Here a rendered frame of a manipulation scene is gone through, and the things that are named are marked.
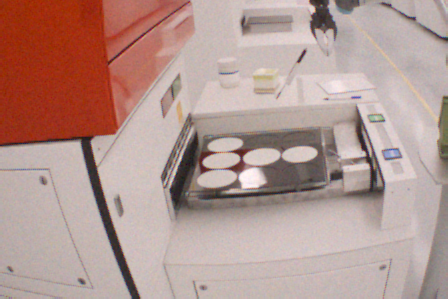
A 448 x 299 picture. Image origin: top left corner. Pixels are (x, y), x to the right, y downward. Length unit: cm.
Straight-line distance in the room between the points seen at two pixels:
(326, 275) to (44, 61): 80
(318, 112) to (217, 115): 32
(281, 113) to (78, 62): 95
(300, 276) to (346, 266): 12
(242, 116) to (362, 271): 72
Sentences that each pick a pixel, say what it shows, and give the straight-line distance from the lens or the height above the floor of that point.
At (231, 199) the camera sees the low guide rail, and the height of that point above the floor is 85.
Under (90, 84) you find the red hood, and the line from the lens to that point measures 79.
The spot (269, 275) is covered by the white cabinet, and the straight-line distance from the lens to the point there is 116.
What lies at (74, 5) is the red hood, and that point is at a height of 146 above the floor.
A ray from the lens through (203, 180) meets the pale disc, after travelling 135.
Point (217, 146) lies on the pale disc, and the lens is 154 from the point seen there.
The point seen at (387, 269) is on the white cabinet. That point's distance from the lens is 120.
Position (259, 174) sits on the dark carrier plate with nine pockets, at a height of 90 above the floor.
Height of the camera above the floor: 149
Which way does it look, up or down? 21 degrees down
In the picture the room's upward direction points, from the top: 8 degrees counter-clockwise
